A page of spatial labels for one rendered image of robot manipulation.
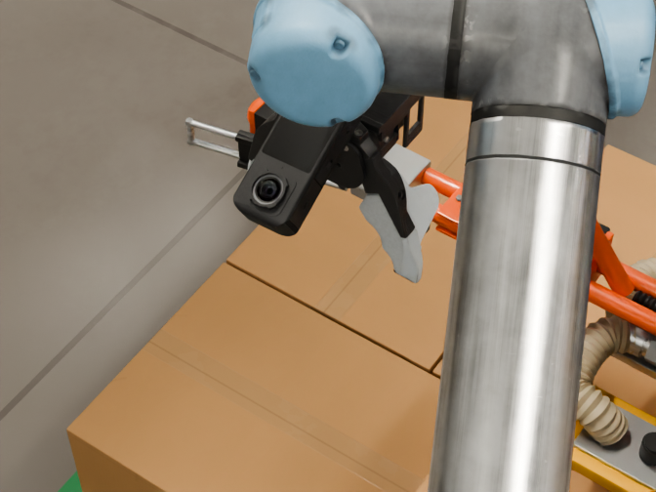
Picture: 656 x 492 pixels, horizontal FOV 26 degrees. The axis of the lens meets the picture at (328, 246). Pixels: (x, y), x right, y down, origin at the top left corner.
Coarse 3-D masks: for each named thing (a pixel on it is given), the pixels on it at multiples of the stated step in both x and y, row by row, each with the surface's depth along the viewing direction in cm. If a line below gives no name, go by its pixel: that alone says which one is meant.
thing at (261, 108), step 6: (258, 102) 164; (264, 102) 164; (252, 108) 164; (258, 108) 164; (264, 108) 164; (270, 108) 164; (252, 114) 163; (258, 114) 163; (264, 114) 163; (270, 114) 163; (252, 120) 164; (258, 120) 164; (264, 120) 163; (252, 126) 165; (258, 126) 164; (252, 132) 166
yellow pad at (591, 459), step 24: (624, 408) 153; (576, 432) 151; (648, 432) 148; (576, 456) 149; (600, 456) 148; (624, 456) 148; (648, 456) 146; (600, 480) 148; (624, 480) 147; (648, 480) 146
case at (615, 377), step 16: (608, 288) 180; (592, 304) 178; (592, 320) 176; (608, 368) 172; (624, 368) 172; (608, 384) 170; (624, 384) 170; (640, 384) 170; (624, 400) 169; (640, 400) 169; (576, 480) 162; (592, 480) 162
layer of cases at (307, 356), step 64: (448, 128) 254; (320, 192) 244; (640, 192) 244; (256, 256) 235; (320, 256) 235; (384, 256) 235; (448, 256) 235; (640, 256) 235; (192, 320) 227; (256, 320) 227; (320, 320) 227; (384, 320) 227; (128, 384) 219; (192, 384) 219; (256, 384) 219; (320, 384) 219; (384, 384) 219; (128, 448) 211; (192, 448) 211; (256, 448) 211; (320, 448) 211; (384, 448) 211
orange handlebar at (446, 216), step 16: (432, 176) 159; (448, 192) 158; (448, 208) 155; (448, 224) 155; (640, 272) 150; (592, 288) 148; (640, 288) 149; (608, 304) 147; (624, 304) 147; (640, 320) 146
